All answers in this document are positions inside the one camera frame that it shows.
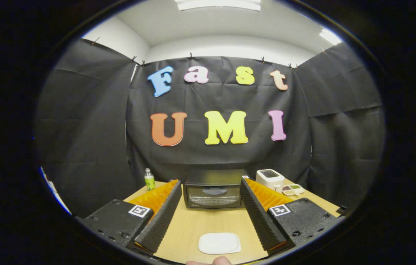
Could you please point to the green label plastic bottle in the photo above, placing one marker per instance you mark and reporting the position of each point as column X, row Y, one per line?
column 149, row 180

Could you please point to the long ceiling light panel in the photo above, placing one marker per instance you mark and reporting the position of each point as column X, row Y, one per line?
column 217, row 4

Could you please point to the divided white snack dish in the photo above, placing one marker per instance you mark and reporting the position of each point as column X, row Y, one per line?
column 292, row 189

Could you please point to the black backdrop cloth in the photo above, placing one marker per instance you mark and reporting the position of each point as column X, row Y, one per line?
column 93, row 147

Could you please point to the small ceiling light panel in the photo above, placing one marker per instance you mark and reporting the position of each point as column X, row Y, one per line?
column 330, row 36

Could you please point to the white pop-up toaster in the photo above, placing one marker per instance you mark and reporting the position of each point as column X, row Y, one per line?
column 269, row 177

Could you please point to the white square plate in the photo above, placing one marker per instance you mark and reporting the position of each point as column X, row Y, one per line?
column 219, row 243

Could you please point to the black toaster oven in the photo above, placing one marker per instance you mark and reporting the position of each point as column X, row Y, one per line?
column 213, row 197

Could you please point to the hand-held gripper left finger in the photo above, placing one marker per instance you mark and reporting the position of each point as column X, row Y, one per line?
column 160, row 217

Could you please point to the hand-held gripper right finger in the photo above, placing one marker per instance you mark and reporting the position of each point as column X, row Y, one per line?
column 259, row 215

